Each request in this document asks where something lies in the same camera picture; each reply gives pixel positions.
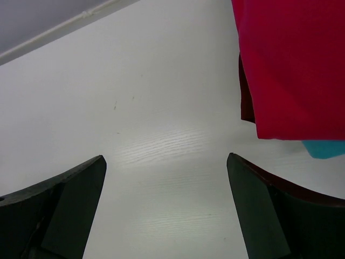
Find teal folded t shirt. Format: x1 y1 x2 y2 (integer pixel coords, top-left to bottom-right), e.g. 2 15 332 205
302 140 345 159

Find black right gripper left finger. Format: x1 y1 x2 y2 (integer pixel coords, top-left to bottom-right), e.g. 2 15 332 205
1 155 107 258

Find red t shirt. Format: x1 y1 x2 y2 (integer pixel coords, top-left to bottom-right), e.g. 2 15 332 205
232 1 344 140

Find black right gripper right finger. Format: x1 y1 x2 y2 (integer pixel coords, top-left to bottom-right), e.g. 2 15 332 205
227 153 344 258

